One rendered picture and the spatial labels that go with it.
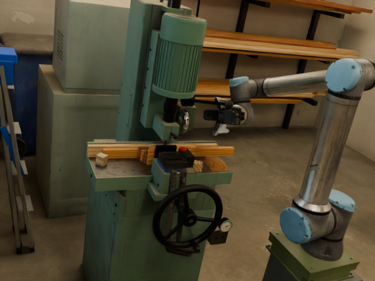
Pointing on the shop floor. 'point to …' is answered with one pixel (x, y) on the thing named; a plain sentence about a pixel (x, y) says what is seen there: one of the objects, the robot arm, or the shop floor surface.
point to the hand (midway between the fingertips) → (212, 116)
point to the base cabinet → (135, 245)
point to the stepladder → (23, 206)
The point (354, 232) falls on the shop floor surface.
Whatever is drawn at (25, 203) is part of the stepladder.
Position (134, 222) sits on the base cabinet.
